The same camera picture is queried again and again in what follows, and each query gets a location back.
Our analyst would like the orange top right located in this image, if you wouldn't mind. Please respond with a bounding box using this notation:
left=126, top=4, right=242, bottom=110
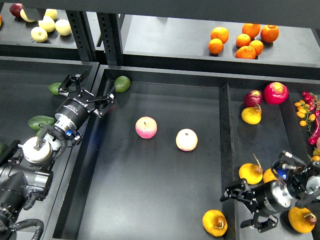
left=260, top=25, right=280, bottom=43

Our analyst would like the black perforated shelf post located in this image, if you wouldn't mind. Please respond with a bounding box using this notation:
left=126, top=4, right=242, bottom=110
left=66, top=10, right=125, bottom=66

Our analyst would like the orange far left upper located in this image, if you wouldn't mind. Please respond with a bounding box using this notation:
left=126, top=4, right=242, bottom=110
left=210, top=26, right=229, bottom=44

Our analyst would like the cherry tomato bunch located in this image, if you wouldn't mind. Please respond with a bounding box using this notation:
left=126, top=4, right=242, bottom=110
left=294, top=91, right=320, bottom=127

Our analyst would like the orange far left lower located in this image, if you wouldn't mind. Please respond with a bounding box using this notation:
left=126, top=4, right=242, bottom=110
left=208, top=38, right=224, bottom=55

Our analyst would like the yellow pear in center tray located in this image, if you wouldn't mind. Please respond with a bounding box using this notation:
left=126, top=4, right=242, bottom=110
left=202, top=209, right=228, bottom=237

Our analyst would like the pale yellow pink apple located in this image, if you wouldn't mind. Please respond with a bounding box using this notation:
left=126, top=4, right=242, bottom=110
left=175, top=128, right=198, bottom=152

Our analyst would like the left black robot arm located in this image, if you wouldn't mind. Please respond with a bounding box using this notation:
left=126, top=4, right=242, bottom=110
left=0, top=71, right=117, bottom=240

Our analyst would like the pale yellow pear right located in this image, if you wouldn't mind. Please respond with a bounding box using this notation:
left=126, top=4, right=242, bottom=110
left=55, top=19, right=72, bottom=36

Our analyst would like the left black tray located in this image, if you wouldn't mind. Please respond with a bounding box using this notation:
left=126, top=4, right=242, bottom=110
left=0, top=56, right=99, bottom=240

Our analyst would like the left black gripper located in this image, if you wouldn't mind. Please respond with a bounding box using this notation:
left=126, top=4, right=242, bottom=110
left=55, top=70, right=116, bottom=130

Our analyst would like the right black tray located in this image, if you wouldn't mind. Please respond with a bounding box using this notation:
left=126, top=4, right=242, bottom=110
left=219, top=77, right=320, bottom=240

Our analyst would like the center black tray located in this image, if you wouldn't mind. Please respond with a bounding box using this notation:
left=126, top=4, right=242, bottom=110
left=53, top=65, right=227, bottom=240

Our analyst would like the pale yellow pear back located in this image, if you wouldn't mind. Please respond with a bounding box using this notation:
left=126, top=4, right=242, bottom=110
left=44, top=8, right=58, bottom=21

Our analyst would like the orange front bottom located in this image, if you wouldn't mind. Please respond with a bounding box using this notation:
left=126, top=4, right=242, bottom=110
left=235, top=46, right=256, bottom=60

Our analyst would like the avocado at left edge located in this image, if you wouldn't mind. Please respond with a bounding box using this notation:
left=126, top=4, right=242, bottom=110
left=0, top=142, right=7, bottom=155

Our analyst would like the pale yellow pear partly hidden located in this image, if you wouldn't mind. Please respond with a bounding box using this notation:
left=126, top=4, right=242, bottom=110
left=20, top=9, right=35, bottom=23

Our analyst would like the green avocado cluster middle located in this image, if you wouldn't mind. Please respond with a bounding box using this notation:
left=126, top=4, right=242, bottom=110
left=35, top=129, right=42, bottom=137

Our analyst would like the yellow pear middle right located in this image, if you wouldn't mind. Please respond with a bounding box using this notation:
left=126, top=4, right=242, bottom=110
left=262, top=168, right=277, bottom=183

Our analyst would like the yellow pear with stem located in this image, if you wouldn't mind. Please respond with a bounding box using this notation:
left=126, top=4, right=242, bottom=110
left=238, top=153, right=263, bottom=185

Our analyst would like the green avocado left tray top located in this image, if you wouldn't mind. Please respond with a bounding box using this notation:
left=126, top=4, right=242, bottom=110
left=48, top=82, right=69, bottom=96

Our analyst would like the pale yellow pear front left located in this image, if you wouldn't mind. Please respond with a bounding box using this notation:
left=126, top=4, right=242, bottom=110
left=30, top=27, right=48, bottom=43

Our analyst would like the yellow pear upper right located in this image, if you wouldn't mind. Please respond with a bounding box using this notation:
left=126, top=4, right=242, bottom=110
left=241, top=104, right=262, bottom=125

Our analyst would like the orange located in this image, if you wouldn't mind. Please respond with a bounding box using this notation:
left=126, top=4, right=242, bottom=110
left=208, top=38, right=224, bottom=55
left=210, top=26, right=229, bottom=44
left=242, top=23, right=261, bottom=39
left=260, top=25, right=280, bottom=43
left=249, top=40, right=264, bottom=56
left=235, top=46, right=256, bottom=60

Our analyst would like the pink red apple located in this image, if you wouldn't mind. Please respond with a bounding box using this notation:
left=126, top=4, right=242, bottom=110
left=135, top=116, right=158, bottom=139

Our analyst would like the green avocado cluster top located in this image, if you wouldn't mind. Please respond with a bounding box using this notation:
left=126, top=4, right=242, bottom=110
left=27, top=115, right=56, bottom=130

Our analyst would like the orange top middle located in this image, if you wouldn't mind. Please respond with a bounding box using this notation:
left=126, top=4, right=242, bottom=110
left=242, top=23, right=261, bottom=39

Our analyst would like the dark red apple shelf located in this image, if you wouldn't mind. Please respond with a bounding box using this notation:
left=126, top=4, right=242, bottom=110
left=9, top=3, right=23, bottom=18

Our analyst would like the green avocado cluster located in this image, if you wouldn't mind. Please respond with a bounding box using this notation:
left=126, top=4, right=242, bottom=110
left=35, top=129, right=42, bottom=137
left=27, top=115, right=56, bottom=130

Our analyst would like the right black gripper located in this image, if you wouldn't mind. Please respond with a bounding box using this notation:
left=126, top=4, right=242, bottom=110
left=219, top=178, right=283, bottom=233

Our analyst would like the orange right lower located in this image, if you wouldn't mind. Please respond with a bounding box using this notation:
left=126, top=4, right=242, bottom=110
left=249, top=40, right=264, bottom=56

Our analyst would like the red chili pepper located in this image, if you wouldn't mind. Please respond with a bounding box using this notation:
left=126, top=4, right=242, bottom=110
left=308, top=118, right=320, bottom=146

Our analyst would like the pale yellow pear middle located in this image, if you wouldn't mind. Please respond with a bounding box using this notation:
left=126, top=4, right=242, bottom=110
left=38, top=16, right=56, bottom=33

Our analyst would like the pale yellow pear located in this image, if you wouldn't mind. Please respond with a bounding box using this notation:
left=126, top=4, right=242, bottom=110
left=44, top=8, right=58, bottom=21
left=38, top=16, right=56, bottom=33
left=30, top=27, right=48, bottom=43
left=55, top=19, right=72, bottom=36

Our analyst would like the green avocado tray corner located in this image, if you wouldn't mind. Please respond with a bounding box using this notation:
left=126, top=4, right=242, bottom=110
left=113, top=75, right=131, bottom=93

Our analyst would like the black tray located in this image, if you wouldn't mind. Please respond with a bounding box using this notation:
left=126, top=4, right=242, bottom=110
left=0, top=56, right=99, bottom=240
left=219, top=77, right=320, bottom=240
left=53, top=65, right=227, bottom=240

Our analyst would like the dark red apple right tray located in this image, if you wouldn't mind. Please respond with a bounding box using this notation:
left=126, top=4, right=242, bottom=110
left=243, top=89, right=263, bottom=108

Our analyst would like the yellow pear bottom right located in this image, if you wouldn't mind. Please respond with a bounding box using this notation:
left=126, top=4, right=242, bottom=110
left=288, top=207, right=318, bottom=234

